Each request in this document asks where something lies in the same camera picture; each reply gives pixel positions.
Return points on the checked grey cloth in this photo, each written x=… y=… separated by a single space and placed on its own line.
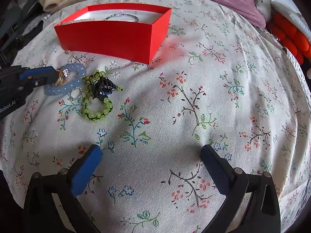
x=34 y=25

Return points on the black beaded ornament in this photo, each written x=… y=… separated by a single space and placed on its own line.
x=103 y=88

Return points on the dark grey chair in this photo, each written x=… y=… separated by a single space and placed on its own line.
x=17 y=9

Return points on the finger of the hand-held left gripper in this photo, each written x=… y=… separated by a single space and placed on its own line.
x=46 y=80
x=40 y=70

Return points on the orange knitted cushion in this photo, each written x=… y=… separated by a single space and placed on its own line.
x=289 y=38

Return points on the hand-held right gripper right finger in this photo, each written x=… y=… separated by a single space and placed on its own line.
x=215 y=171

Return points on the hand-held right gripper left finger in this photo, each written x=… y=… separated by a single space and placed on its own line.
x=88 y=168

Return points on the floral bedsheet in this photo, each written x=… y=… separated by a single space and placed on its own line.
x=194 y=89

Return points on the red cardboard box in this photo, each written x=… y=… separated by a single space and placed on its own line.
x=107 y=38

